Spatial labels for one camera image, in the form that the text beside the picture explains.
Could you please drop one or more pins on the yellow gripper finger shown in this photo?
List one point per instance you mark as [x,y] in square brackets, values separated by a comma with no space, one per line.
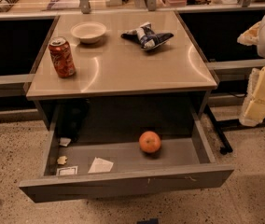
[250,36]
[253,108]

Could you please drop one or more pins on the orange fruit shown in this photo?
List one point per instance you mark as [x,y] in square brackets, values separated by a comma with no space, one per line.
[149,142]

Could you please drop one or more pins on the grey counter cabinet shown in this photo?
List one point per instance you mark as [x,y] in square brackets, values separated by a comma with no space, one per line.
[117,66]

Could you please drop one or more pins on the grey open drawer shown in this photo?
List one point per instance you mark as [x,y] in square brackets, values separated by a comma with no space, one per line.
[111,132]

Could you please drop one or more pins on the blue white chip bag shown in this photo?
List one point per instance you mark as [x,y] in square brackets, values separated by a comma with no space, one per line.
[146,37]

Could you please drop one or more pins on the white bowl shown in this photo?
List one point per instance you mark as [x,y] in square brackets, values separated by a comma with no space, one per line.
[88,32]

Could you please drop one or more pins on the white paper sheet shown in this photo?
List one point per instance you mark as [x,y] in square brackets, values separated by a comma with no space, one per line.
[100,165]

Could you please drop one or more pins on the orange soda can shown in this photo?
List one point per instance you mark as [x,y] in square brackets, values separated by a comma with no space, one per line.
[61,56]

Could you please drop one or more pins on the small torn paper scrap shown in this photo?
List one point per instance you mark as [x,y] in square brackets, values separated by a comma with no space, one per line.
[62,160]

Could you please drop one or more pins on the black table leg frame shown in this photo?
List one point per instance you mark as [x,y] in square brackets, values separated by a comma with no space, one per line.
[221,126]

